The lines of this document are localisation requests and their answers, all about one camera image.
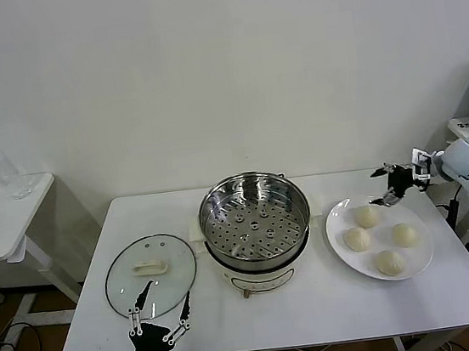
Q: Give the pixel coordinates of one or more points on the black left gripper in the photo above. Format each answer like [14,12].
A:
[148,340]

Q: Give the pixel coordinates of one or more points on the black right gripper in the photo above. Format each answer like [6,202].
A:
[403,181]

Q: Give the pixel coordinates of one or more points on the round glass pot lid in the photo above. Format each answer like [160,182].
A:
[167,286]

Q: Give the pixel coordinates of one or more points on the white steamed baozi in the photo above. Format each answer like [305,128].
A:
[390,263]
[405,235]
[366,216]
[357,238]

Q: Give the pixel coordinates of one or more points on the perforated steel steamer basket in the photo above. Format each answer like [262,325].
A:
[257,224]

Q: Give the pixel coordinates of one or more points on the round white plate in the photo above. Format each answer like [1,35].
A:
[380,247]

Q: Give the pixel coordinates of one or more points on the white electric cooker base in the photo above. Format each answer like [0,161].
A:
[260,277]

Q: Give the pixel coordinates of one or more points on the white work table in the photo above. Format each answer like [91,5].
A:
[399,348]

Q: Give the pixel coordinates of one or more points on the white side table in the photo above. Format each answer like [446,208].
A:
[8,212]

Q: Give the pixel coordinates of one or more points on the clear plastic water bottle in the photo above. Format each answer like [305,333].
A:
[5,173]

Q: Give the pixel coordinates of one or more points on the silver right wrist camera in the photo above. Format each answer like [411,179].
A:
[421,161]

